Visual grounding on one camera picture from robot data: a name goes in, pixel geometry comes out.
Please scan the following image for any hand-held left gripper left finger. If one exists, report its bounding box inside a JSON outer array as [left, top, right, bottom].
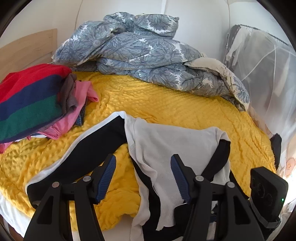
[[23, 153, 117, 241]]

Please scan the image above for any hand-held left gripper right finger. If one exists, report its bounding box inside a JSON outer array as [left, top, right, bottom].
[[170, 154, 265, 241]]

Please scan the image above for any black and white garment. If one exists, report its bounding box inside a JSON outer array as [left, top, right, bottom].
[[26, 111, 250, 241]]

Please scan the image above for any translucent clothes rack cover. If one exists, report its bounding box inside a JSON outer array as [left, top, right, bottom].
[[228, 24, 296, 139]]

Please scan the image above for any cartoon print net curtain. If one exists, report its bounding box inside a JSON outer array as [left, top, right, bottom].
[[251, 109, 296, 181]]

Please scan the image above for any black lace garment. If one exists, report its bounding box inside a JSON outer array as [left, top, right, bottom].
[[269, 133, 283, 168]]

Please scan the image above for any blue denim garment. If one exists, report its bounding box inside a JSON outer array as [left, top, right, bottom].
[[74, 102, 87, 127]]

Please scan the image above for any yellow dotted blanket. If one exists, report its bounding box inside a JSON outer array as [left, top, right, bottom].
[[0, 71, 277, 232]]

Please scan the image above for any pink garment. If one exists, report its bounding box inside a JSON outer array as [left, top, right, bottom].
[[0, 81, 99, 154]]

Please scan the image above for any white bed sheet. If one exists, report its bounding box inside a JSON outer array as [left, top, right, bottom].
[[0, 195, 144, 241]]

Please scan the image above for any red blue green striped sweater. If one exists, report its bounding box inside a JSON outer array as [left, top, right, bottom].
[[0, 64, 73, 143]]

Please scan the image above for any grey floral duvet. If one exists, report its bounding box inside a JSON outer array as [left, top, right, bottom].
[[52, 12, 251, 112]]

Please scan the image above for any hanging white shirt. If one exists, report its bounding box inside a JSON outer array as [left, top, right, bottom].
[[225, 28, 251, 62]]

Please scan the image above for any wooden headboard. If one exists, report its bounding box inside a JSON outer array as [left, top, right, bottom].
[[0, 28, 58, 82]]

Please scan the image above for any hanging grey garment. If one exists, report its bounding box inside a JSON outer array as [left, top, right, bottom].
[[227, 24, 242, 47]]

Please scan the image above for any white mosquito net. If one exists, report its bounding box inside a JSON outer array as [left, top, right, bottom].
[[0, 0, 296, 209]]

